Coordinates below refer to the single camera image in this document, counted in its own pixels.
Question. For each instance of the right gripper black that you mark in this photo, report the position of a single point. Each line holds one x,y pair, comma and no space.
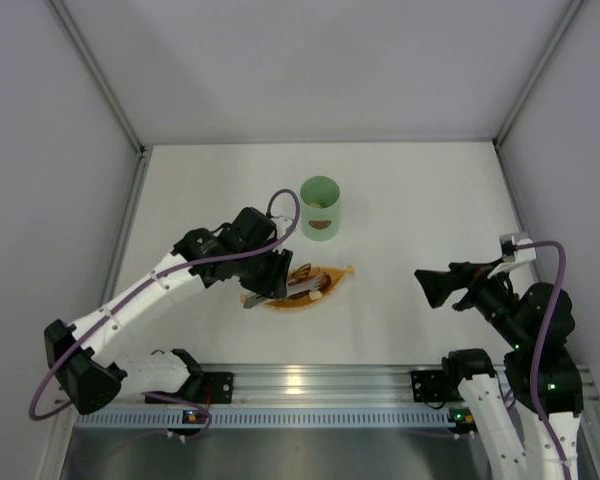
464,284

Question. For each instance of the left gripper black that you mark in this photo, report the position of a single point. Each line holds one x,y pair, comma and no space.
276,275

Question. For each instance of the metal tongs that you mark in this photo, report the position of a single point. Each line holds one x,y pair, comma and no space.
311,284

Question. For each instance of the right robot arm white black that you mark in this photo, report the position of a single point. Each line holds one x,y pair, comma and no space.
534,436

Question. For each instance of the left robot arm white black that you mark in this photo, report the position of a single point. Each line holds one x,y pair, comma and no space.
87,356

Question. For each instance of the green cylindrical lunch container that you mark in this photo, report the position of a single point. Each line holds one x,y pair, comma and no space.
320,224

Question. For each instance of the brown food toy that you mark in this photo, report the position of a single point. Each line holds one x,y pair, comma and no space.
304,272

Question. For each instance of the orange boat-shaped woven tray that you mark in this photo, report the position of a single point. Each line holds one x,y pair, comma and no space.
303,301

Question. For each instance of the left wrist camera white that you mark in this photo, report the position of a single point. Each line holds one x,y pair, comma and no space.
284,224

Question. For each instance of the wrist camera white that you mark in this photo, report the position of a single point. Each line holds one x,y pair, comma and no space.
516,251
284,224

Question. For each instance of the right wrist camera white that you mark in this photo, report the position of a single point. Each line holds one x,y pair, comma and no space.
516,251

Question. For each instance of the aluminium mounting rail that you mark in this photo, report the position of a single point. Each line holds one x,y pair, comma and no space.
318,386

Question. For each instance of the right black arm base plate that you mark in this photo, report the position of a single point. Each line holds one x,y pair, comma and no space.
433,386

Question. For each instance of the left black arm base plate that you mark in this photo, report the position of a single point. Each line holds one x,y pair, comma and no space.
208,388

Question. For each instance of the slotted grey cable duct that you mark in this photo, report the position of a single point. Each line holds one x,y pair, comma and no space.
264,418

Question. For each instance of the left aluminium frame post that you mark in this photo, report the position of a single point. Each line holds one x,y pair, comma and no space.
79,44

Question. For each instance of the aluminium frame post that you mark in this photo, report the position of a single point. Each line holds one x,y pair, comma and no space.
79,44
540,67

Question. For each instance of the right aluminium frame post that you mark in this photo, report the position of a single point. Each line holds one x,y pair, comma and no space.
540,67

